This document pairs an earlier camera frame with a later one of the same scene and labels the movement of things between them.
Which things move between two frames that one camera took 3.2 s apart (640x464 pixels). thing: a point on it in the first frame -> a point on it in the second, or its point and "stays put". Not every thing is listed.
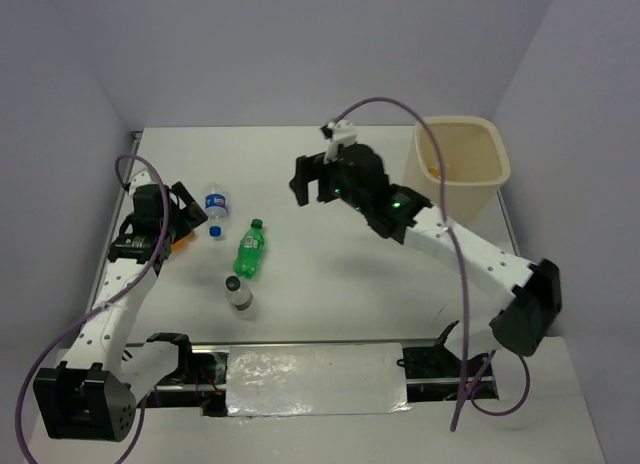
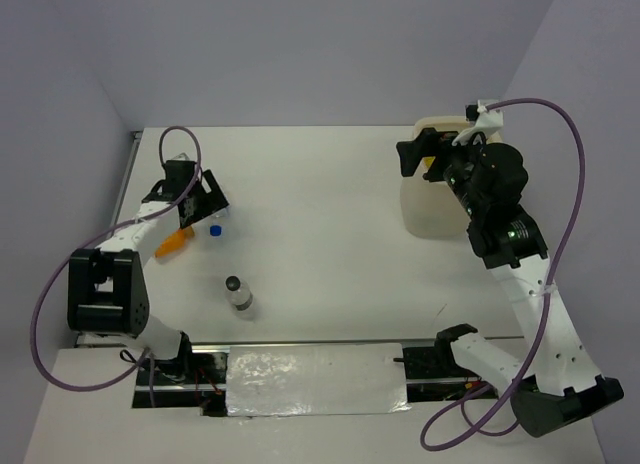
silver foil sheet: x=316 y=380 stays put
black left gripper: x=190 y=216 -> x=214 y=201
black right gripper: x=308 y=169 -> x=431 y=143
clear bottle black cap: x=236 y=294 stays put
